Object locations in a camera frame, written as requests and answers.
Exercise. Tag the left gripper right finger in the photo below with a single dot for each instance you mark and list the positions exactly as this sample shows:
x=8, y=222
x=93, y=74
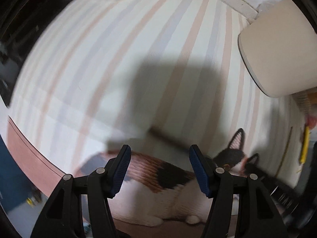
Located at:
x=203, y=168

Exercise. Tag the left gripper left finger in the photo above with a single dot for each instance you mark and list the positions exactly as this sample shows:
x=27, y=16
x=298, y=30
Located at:
x=116, y=171

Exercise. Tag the yellow phone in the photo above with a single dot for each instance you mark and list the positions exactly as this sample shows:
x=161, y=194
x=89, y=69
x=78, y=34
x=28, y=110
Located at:
x=305, y=146

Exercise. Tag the dark chopstick right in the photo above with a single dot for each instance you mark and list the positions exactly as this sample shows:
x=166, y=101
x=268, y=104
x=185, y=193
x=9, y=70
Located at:
x=169, y=140

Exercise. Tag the red scrubber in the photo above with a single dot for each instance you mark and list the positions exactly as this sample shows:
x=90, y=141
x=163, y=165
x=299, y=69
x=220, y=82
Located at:
x=311, y=121

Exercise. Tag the striped cat table mat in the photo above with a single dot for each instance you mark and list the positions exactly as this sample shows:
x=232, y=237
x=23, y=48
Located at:
x=105, y=72

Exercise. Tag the beige utensil holder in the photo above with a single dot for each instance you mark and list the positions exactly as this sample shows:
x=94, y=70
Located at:
x=279, y=50

